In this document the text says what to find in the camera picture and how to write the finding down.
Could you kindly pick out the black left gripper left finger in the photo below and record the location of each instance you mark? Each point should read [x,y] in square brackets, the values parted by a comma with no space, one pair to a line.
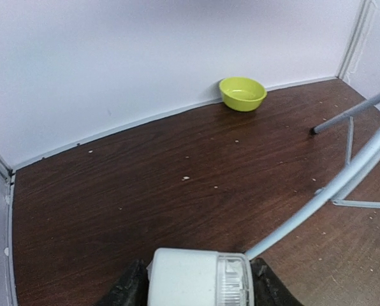
[130,289]

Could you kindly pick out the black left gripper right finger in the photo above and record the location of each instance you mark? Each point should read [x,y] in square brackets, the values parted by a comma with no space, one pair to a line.
[268,288]

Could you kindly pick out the white metronome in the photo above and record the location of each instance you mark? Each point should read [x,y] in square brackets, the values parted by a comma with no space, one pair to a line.
[196,278]

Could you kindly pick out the light blue folding music stand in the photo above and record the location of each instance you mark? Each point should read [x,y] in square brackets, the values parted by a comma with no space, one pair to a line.
[352,174]

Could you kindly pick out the green plastic bowl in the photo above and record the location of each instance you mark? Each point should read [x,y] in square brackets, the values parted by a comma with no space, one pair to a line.
[242,94]

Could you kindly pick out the left aluminium corner post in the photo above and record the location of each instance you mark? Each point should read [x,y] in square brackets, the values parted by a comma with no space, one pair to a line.
[0,165]

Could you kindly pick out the aluminium corner post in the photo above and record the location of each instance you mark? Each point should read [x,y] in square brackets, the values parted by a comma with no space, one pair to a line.
[0,165]
[357,40]

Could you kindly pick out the right aluminium corner post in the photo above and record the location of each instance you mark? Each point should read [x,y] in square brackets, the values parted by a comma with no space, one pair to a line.
[357,40]

